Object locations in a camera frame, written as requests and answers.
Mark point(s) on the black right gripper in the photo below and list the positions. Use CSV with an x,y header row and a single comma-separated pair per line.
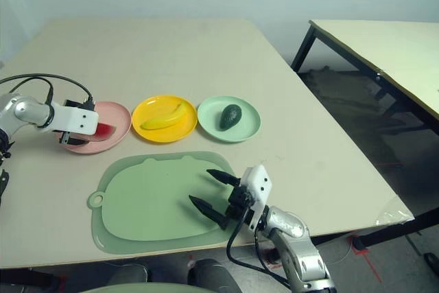
x,y
240,204

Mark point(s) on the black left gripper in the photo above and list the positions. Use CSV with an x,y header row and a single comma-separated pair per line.
x,y
73,103

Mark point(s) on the toy watermelon slice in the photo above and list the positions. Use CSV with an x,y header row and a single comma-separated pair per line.
x,y
106,131

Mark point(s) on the dark green toy avocado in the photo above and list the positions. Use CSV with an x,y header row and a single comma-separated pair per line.
x,y
230,118

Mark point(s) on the yellow toy banana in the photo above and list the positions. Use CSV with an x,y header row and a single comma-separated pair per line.
x,y
164,119

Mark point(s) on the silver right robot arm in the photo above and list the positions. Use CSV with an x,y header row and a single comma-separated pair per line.
x,y
298,252

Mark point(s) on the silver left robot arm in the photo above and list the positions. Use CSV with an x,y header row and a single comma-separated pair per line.
x,y
24,113

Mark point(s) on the pink round plate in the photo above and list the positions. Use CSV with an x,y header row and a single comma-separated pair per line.
x,y
116,114

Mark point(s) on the green cutting board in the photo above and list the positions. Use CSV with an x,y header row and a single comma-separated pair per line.
x,y
147,204

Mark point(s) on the yellow round plate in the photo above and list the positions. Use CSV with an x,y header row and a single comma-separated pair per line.
x,y
164,135

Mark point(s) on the dark right robot leg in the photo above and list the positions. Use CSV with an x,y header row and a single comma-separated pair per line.
x,y
212,277

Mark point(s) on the mint green round plate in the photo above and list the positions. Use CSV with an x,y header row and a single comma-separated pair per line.
x,y
247,114

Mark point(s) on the grey left robot leg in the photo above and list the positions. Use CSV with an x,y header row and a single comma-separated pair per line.
x,y
130,278

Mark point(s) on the grey-green robot torso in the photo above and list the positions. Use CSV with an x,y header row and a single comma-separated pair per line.
x,y
137,289

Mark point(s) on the red floor tape line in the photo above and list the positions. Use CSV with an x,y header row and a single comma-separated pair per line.
x,y
370,265

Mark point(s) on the clear plastic film piece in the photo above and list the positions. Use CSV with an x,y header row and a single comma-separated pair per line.
x,y
394,215

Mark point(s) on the beige side table black legs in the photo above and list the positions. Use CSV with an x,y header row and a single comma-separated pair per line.
x,y
394,46

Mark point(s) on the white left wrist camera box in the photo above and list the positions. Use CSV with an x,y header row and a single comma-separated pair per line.
x,y
75,119

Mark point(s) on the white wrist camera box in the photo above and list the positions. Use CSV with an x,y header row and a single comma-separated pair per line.
x,y
75,119
259,186

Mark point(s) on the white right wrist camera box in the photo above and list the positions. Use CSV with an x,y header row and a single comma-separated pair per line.
x,y
259,186

